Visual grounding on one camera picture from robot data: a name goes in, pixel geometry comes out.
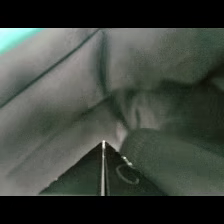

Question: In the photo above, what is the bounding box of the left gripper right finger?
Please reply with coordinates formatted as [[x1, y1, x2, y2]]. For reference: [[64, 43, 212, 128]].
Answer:
[[103, 141, 164, 197]]

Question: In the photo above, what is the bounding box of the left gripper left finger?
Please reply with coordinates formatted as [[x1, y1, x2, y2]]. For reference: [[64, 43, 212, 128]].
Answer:
[[39, 141, 105, 197]]

